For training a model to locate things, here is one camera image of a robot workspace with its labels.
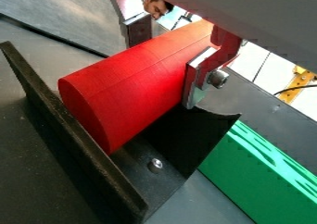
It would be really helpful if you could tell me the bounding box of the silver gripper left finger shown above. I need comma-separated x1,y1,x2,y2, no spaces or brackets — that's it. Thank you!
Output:
110,0,153,48

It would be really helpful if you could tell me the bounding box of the red cylinder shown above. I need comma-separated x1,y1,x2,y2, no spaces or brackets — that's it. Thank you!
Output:
59,19,213,154

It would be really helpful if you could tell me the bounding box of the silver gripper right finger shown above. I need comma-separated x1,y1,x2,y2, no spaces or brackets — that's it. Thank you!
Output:
182,26,242,109

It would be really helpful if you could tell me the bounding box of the yellow frame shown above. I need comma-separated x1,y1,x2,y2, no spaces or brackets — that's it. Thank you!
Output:
278,66,317,104

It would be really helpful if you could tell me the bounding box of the black cable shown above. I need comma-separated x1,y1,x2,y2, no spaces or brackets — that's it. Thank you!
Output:
273,84,317,96

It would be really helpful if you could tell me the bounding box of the person in background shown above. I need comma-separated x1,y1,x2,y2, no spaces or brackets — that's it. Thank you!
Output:
142,0,175,20

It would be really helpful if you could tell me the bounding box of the green shape sorter block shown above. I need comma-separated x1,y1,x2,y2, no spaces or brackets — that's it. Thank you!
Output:
200,121,317,224

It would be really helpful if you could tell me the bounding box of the black cradle stand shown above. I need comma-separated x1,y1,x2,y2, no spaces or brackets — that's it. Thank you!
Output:
0,42,240,224

